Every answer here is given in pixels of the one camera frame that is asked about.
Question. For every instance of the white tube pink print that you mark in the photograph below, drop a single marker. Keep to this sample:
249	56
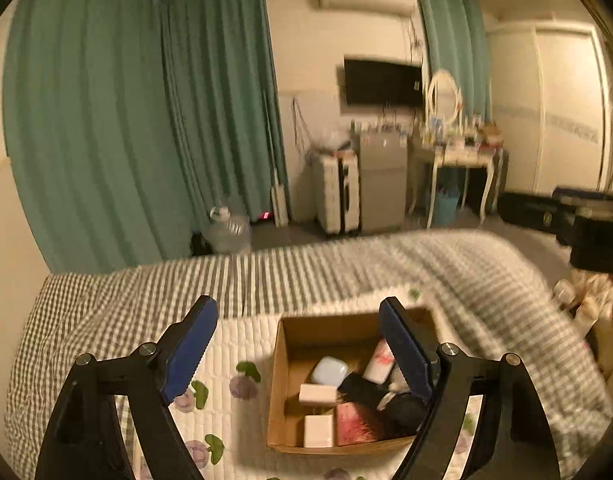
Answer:
379	362

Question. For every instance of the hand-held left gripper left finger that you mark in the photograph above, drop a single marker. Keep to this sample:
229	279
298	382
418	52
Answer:
189	355

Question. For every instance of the clear plastic bag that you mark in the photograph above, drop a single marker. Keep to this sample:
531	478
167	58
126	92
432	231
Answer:
331	140

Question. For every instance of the blue bin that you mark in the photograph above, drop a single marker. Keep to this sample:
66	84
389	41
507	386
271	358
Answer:
445	207

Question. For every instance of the white dressing table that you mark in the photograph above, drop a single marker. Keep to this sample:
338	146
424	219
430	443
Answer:
461	159

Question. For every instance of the grey checked duvet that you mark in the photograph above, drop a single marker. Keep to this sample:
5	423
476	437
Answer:
486	300

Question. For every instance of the light blue earbuds case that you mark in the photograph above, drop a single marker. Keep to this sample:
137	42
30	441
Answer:
330	370

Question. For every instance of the pink rose-patterned box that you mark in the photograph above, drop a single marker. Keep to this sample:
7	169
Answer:
359	425

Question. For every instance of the white floral quilted mattress pad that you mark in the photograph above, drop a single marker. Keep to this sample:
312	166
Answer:
236	345

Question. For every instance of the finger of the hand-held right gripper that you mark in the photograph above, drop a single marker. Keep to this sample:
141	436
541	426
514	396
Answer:
526	212
586	196

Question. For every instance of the silver small fridge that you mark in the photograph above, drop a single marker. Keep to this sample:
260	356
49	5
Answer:
381	180

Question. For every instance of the white suitcase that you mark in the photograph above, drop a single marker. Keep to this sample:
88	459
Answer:
329	195

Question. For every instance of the small device red light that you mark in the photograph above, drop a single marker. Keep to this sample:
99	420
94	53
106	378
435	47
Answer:
265	217

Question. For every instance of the teal curtain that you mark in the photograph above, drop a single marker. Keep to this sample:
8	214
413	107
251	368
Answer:
86	110
451	35
221	85

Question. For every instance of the clear water jug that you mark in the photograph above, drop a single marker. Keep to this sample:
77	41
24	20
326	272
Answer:
229	232

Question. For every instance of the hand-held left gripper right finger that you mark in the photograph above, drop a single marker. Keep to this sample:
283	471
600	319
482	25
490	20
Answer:
404	350

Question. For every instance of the grey checked bed sheet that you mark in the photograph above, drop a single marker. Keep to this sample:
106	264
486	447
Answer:
111	300

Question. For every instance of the brown cardboard box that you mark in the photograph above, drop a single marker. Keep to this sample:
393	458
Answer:
296	340

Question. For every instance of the black wall television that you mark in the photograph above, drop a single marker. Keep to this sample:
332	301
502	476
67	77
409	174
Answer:
381	82

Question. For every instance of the white rectangular box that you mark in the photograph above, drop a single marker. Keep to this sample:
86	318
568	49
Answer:
319	430
316	394

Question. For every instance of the white oval mirror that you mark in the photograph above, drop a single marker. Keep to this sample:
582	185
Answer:
442	97

